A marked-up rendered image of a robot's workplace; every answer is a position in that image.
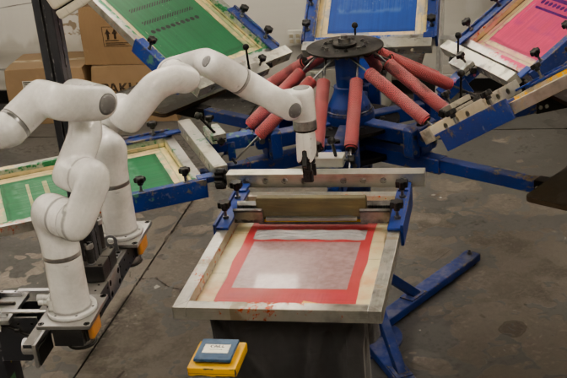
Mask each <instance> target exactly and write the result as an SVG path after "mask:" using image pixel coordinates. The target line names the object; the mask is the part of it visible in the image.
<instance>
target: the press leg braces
mask: <svg viewBox="0 0 567 378"><path fill-rule="evenodd" d="M391 285H392V286H394V287H396V288H397V289H399V290H401V291H402V292H403V293H405V294H403V295H402V296H400V298H402V299H405V300H409V301H412V302H413V301H415V300H416V299H417V298H418V297H420V296H421V295H422V294H424V293H425V292H427V291H426V290H423V289H419V288H416V287H413V286H412V285H411V284H409V283H407V282H406V281H404V280H403V279H401V278H399V277H398V276H397V275H395V274H394V273H393V277H392V281H391ZM379 326H380V330H381V334H382V337H383V339H384V342H385V345H386V348H387V351H388V353H389V356H390V359H391V364H387V365H386V367H387V368H388V369H389V370H390V372H391V373H392V374H393V375H394V376H395V377H396V378H405V377H408V376H411V375H413V373H412V371H411V370H410V369H409V368H408V367H407V366H406V365H405V364H404V361H403V358H402V354H401V351H400V348H399V346H398V344H397V340H396V337H395V334H394V331H393V329H392V325H391V323H390V320H389V318H388V315H387V313H386V311H385V315H384V319H383V323H382V324H379Z"/></svg>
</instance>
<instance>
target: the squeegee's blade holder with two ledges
mask: <svg viewBox="0 0 567 378"><path fill-rule="evenodd" d="M266 221H357V216H317V217H266Z"/></svg>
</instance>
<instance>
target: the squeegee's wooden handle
mask: <svg viewBox="0 0 567 378"><path fill-rule="evenodd" d="M256 208H261V209H262V211H263V218H264V219H266V217H317V216H357V219H360V213H359V209H360V208H367V197H366V195H257V197H256Z"/></svg>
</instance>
